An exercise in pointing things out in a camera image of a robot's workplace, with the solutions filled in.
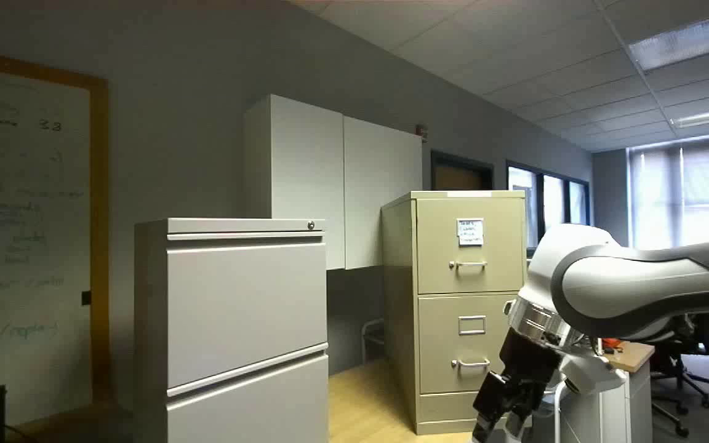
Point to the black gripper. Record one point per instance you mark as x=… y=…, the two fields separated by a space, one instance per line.
x=528 y=360

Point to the beige drawer without note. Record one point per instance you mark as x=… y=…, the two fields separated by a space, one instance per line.
x=437 y=344

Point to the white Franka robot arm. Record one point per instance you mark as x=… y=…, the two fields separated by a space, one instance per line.
x=658 y=283

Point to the beige metal filing cabinet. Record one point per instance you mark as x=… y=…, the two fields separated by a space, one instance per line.
x=396 y=327

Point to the beige drawer with white note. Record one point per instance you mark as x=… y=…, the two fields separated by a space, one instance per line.
x=492 y=260

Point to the grey cabinet drawer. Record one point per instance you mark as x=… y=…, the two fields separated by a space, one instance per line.
x=244 y=311
x=247 y=408

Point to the grey metal filing cabinet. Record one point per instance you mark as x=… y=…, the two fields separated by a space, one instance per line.
x=148 y=327

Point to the small red object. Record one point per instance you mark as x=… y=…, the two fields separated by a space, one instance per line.
x=612 y=344

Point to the white stand with wooden top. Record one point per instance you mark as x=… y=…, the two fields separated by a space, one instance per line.
x=636 y=395

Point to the white paper note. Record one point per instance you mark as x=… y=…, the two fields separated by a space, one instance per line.
x=471 y=232

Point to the black office chair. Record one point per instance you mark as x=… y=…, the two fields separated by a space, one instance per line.
x=682 y=360

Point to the dark-framed interior window pane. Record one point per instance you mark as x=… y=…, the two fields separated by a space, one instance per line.
x=578 y=200
x=523 y=204
x=551 y=200

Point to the dark-framed doorway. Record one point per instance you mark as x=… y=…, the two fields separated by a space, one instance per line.
x=460 y=172

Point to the small black whiteboard clip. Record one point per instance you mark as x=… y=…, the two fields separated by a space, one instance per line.
x=86 y=295

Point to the wood-framed whiteboard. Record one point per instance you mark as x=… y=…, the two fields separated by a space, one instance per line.
x=17 y=246

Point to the white wall cabinet door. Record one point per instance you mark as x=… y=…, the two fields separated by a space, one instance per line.
x=380 y=180
x=306 y=180

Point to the white wall cabinet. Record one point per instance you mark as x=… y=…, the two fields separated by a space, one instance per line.
x=321 y=180

